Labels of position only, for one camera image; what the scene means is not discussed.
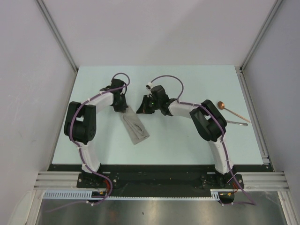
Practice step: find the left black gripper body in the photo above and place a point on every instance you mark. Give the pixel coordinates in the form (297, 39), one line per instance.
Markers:
(122, 102)

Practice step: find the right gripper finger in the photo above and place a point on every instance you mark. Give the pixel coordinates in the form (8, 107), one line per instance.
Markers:
(144, 103)
(148, 110)

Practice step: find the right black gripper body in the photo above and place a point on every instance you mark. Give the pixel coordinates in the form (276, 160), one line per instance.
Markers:
(151, 102)

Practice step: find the grey cloth napkin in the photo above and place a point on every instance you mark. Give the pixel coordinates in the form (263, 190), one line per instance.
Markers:
(134, 127)

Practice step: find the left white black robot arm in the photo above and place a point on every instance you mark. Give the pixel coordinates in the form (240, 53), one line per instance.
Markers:
(81, 120)

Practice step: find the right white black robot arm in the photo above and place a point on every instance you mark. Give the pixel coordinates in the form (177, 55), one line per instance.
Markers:
(208, 121)

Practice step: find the copper spoon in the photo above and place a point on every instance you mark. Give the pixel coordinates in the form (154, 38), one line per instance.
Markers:
(221, 106)

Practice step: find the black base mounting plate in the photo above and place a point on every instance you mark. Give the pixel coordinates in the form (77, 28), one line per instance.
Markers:
(162, 181)

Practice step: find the silver butter knife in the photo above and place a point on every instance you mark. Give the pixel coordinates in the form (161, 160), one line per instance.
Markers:
(237, 123)

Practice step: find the aluminium frame rail right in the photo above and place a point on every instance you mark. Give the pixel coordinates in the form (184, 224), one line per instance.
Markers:
(253, 117)

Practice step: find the aluminium frame rail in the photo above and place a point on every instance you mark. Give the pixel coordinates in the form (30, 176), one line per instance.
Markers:
(253, 117)
(56, 181)

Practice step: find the aluminium frame rail left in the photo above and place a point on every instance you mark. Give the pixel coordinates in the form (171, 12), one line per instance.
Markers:
(56, 181)

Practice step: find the aluminium frame post left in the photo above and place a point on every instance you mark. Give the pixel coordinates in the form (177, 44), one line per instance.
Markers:
(56, 33)

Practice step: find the aluminium frame post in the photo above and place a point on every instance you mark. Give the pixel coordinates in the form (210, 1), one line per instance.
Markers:
(262, 32)
(56, 33)

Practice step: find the aluminium frame post right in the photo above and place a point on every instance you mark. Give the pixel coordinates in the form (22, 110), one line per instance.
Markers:
(262, 32)

